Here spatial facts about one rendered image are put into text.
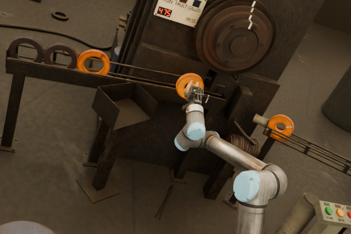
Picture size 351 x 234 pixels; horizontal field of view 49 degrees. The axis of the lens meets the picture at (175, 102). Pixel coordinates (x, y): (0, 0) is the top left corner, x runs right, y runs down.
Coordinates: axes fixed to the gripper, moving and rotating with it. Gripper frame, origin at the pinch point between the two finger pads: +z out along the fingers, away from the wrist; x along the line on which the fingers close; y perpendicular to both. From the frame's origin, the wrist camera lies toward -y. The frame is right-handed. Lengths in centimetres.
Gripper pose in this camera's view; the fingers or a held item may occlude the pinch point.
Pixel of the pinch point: (191, 83)
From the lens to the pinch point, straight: 217.0
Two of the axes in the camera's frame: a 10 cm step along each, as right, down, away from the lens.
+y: 3.6, -6.2, -7.0
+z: -0.2, -7.5, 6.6
